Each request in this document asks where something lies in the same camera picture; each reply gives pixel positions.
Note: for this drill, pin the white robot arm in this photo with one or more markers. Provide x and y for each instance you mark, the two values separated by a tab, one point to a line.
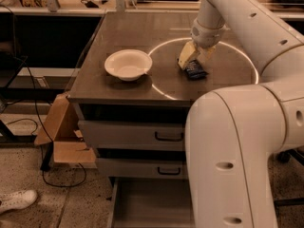
231	132

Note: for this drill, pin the grey middle drawer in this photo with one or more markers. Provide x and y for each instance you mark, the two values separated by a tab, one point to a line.
142	169

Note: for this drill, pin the white sneaker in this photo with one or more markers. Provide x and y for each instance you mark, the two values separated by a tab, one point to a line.
17	200

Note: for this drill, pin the black office chair base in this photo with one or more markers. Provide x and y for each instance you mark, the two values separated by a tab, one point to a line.
289	181

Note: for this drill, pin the grey open bottom drawer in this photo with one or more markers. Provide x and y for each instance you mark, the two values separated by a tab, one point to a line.
150	203

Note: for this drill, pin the brown cardboard box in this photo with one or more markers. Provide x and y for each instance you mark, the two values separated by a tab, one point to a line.
63	139

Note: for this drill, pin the grey drawer cabinet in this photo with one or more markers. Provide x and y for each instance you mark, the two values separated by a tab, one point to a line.
165	93

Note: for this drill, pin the dark blue rxbar wrapper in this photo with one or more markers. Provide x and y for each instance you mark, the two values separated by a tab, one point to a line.
194	70

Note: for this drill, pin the grey top drawer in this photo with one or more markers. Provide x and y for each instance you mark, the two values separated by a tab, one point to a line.
135	136

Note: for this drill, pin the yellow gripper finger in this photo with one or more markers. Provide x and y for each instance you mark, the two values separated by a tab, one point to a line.
188	53
205	54

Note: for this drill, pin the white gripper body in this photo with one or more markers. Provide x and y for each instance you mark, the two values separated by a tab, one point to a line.
205	35

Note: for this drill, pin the white ceramic bowl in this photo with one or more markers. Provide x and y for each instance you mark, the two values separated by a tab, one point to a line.
128	65

